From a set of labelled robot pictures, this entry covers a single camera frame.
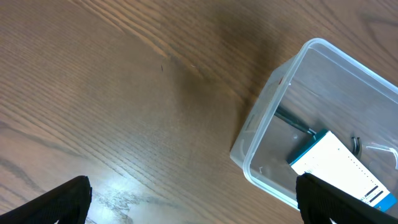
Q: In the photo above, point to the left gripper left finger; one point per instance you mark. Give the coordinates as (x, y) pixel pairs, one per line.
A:
(67, 203)

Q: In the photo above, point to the clear plastic container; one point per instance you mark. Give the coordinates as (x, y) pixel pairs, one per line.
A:
(326, 89)

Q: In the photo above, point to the white and teal box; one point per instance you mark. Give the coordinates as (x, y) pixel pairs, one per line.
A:
(327, 158)

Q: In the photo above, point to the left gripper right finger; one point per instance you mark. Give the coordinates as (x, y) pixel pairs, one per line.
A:
(321, 203)

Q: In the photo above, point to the small black-handled hammer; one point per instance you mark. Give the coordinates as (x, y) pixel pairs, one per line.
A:
(297, 123)

